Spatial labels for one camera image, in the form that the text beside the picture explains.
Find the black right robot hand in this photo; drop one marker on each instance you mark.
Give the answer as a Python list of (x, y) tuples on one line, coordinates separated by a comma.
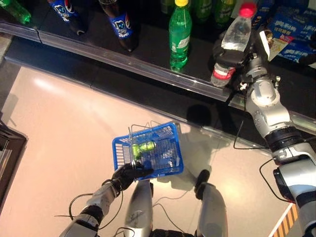
[(229, 58)]

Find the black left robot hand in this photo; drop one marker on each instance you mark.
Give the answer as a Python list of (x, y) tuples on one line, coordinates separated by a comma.
[(126, 175)]

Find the clear water bottle red cap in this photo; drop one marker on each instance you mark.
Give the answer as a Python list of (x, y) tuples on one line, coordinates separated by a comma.
[(237, 32)]

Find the blue plastic shopping basket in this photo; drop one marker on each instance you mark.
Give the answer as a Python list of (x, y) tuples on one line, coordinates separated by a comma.
[(168, 172)]

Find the green Sprite bottle yellow cap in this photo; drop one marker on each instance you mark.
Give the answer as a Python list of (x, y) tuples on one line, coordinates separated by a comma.
[(14, 11), (180, 37)]

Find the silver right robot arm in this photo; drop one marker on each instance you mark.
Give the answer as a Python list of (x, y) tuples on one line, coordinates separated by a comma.
[(266, 98)]

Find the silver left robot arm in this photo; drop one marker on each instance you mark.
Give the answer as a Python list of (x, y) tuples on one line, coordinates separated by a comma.
[(98, 197)]

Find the silver left robot leg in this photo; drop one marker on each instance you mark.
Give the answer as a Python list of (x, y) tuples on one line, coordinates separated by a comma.
[(138, 209)]

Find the beige wafer roll box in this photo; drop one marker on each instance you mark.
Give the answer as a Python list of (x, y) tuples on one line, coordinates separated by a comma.
[(279, 45)]

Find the blue Oreo cookie box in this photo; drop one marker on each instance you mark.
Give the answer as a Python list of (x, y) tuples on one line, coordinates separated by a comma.
[(296, 50), (291, 22)]

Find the black robot waist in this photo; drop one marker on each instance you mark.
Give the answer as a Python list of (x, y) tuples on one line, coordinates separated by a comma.
[(172, 233)]

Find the black store shelf unit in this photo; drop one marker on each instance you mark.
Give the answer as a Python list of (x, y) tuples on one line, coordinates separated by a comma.
[(148, 84)]

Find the Pepsi bottle blue label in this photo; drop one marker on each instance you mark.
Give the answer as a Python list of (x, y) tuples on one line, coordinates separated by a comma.
[(122, 27), (66, 12)]

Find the dark low cabinet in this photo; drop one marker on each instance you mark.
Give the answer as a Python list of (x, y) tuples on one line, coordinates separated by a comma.
[(10, 160)]

